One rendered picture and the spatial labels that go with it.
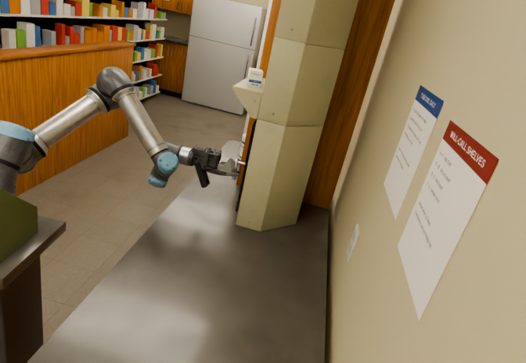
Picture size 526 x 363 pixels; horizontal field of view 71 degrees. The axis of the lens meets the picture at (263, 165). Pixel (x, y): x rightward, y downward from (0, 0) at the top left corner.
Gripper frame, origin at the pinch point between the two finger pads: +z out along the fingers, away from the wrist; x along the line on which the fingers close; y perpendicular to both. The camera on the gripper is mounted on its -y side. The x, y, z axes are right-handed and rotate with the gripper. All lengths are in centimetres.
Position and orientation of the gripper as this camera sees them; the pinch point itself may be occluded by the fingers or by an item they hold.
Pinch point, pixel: (235, 174)
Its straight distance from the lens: 153.7
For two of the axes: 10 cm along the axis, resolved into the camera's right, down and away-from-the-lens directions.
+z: 9.6, 2.5, -0.8
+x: 1.6, -3.1, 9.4
